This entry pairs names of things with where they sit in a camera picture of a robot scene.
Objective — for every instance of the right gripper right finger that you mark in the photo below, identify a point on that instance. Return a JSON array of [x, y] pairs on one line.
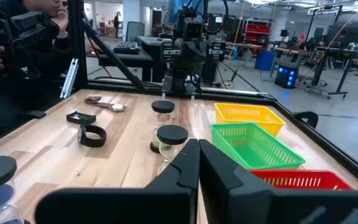
[[244, 205]]

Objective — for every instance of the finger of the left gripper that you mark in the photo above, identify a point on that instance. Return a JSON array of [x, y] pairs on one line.
[[182, 80], [174, 80]]

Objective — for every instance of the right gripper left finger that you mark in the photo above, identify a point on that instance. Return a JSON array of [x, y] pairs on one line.
[[166, 205]]

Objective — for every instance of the green sand hourglass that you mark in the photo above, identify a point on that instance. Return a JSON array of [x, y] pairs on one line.
[[172, 134], [163, 106]]

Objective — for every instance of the black band wristwatch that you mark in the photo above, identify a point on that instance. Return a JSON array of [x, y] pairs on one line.
[[82, 135]]

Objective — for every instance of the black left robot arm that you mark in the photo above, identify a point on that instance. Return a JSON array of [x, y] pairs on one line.
[[183, 15]]

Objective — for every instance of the grey office chair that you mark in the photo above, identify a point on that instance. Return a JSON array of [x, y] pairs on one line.
[[134, 30]]

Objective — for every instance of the black keyboard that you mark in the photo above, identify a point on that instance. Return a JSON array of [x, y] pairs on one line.
[[126, 46]]

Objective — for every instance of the green plastic basket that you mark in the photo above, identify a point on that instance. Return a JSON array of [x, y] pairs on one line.
[[253, 146]]

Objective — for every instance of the red plastic basket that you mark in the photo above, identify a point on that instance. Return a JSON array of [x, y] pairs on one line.
[[300, 180]]

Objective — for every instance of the yellow plastic basket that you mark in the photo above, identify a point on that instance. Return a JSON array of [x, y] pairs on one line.
[[244, 112]]

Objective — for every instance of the red storage rack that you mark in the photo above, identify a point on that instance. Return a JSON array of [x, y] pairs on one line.
[[256, 31]]

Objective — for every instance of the blue bin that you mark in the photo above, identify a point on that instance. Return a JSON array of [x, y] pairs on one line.
[[264, 60]]

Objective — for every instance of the person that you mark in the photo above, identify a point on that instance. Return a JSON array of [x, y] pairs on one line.
[[116, 23], [57, 46]]

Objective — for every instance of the computer tower blue lights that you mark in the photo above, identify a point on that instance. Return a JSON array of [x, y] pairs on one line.
[[286, 76]]

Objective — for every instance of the silver aluminium bar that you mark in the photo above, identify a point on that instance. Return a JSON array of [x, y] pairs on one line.
[[70, 77]]

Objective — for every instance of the black standing desk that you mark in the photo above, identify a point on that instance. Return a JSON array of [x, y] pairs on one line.
[[343, 54]]

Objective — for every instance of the black monitor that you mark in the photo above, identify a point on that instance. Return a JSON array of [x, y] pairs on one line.
[[350, 32]]

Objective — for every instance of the black aluminium table frame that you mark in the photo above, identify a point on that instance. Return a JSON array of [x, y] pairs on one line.
[[78, 46]]

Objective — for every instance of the black curved bracket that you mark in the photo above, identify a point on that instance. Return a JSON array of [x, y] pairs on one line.
[[306, 117]]

